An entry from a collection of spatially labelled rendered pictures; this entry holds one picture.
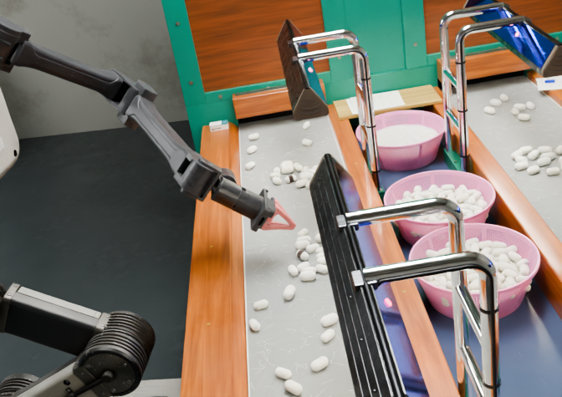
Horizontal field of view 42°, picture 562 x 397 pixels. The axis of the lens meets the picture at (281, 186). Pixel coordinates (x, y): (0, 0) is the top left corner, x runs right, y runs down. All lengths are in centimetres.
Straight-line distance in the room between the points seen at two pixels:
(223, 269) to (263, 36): 97
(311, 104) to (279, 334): 51
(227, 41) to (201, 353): 123
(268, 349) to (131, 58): 344
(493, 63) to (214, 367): 148
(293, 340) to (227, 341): 13
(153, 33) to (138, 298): 204
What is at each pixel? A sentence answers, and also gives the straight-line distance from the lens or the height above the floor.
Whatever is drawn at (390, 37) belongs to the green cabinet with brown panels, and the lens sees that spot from 244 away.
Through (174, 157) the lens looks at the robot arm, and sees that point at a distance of 165.
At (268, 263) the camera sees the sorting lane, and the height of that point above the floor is 74.
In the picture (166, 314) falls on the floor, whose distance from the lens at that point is 292.
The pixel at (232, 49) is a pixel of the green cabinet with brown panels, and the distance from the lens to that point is 240.
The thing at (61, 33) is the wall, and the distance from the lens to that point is 480.
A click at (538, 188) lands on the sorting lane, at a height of 74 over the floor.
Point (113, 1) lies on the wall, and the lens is 463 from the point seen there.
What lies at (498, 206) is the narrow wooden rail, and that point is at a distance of 184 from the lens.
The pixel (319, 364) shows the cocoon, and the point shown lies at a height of 76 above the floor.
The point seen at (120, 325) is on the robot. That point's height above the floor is 79.
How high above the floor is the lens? 165
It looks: 27 degrees down
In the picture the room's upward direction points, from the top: 10 degrees counter-clockwise
